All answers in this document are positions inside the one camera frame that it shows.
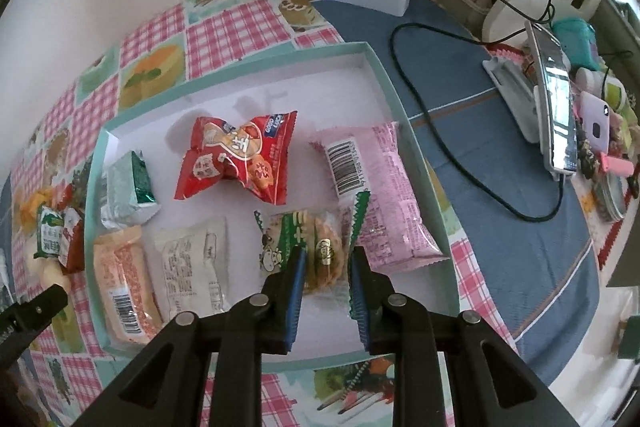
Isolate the white printed snack packet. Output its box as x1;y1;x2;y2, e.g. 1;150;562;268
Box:
154;218;230;319

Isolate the orange bread clear packet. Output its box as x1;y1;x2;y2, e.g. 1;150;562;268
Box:
18;186;54;230

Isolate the round cracker clear packet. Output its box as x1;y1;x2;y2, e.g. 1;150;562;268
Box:
254;190;370;313

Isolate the peach wafer packet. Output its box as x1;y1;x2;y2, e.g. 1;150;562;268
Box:
93;225;163;346

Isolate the pink snack packet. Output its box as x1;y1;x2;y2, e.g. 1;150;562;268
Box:
309;121;448;274

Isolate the clear bagged pale bun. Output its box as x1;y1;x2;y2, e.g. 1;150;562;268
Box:
32;257;72;295

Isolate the black cable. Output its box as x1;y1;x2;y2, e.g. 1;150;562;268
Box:
357;0;566;223

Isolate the green foil snack packet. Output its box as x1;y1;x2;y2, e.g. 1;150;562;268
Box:
100;150;160;230

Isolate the red peanut snack packet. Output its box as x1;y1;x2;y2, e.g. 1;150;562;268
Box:
175;112;297;206

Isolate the teal shallow cardboard box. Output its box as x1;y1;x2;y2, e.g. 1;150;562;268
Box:
85;42;460;373

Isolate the green white milk carton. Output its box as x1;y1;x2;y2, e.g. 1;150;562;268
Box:
34;204;64;259

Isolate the phone on white stand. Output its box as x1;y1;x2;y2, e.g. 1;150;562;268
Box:
483;20;578;179

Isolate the purple small device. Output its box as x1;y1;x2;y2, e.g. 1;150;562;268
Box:
579;92;610;154

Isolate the checkered picture tablecloth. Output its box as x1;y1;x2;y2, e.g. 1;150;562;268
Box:
0;0;522;427

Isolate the dark red chocolate bar packet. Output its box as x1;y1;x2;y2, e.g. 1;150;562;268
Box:
58;207;85;273

